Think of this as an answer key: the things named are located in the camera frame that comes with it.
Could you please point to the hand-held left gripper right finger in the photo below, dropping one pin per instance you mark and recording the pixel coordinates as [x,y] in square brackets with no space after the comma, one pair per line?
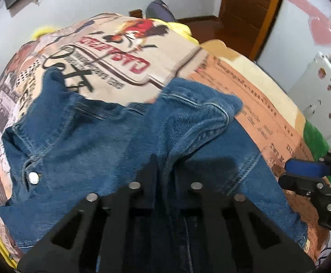
[201,203]

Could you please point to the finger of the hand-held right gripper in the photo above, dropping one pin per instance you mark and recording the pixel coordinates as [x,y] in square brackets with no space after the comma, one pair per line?
[304,167]
[302,184]

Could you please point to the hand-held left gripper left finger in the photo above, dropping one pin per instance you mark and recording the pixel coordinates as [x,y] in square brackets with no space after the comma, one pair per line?
[142,197]

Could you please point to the blue denim jeans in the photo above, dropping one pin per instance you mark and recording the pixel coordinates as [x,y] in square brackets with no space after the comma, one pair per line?
[83,148]

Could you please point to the cream and green blanket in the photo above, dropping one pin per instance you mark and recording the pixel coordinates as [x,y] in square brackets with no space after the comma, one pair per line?
[267,76]

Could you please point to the printed blanket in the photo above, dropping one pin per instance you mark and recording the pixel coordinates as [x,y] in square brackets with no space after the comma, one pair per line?
[154,59]

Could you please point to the wooden door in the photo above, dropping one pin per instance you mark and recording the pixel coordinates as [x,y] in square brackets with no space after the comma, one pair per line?
[245,5]

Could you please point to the wooden chair back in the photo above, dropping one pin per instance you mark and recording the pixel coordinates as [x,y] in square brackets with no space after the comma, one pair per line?
[136,13]

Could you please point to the dark blue bag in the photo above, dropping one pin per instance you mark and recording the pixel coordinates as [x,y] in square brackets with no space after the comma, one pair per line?
[158,10]

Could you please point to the pink heart wall sticker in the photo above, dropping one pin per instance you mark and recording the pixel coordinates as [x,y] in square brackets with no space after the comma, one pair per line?
[321,31]

